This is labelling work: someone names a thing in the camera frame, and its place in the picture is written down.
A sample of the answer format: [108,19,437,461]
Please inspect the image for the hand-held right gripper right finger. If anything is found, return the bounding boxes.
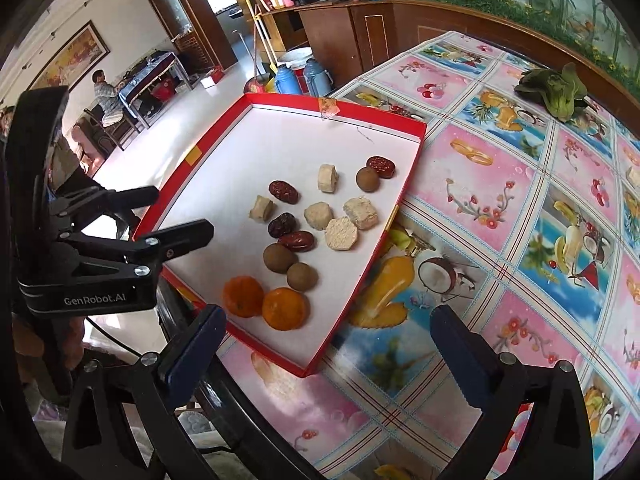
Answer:
[430,304,596,480]

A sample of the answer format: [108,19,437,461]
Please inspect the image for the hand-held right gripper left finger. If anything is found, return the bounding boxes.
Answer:
[60,304,228,480]

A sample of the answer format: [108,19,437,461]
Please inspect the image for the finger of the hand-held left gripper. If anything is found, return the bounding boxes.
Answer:
[60,218,215,281]
[50,185,161,233]

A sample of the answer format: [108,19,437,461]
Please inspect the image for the orange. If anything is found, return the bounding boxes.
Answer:
[222,275,265,318]
[261,287,310,332]

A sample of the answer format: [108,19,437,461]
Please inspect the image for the red-rimmed white tray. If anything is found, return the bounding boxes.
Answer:
[132,92,428,378]

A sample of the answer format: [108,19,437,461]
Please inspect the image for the hexagonal beige cake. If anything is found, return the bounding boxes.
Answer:
[325,216,359,251]

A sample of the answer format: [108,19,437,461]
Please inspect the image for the person's left hand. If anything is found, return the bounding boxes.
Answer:
[10,317,86,396]

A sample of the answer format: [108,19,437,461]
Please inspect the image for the dark chair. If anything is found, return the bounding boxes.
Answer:
[72,107,141,153]

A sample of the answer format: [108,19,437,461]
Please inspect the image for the table with blue cloth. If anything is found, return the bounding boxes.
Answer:
[117,52,193,131]

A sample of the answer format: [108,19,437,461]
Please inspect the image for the blue thermos jug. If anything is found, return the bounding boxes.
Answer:
[274,64,303,96]

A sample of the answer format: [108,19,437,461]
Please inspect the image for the yellow broom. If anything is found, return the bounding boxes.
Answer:
[245,0,281,93]

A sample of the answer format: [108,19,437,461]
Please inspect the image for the grey thermos jug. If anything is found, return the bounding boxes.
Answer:
[302,57,335,98]

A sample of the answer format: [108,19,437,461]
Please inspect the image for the wooden side shelf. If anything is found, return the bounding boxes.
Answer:
[240,0,396,96]

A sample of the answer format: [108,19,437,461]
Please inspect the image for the green bok choy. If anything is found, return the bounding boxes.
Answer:
[514,62,591,122]

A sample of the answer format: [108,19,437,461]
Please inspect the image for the flower painted glass cabinet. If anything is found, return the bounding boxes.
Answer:
[390,0,640,126]

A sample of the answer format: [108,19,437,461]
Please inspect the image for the black cable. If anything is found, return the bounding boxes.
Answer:
[82,315,166,361]

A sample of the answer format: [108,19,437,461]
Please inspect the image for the framed wall painting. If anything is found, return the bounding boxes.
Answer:
[25,20,111,93]

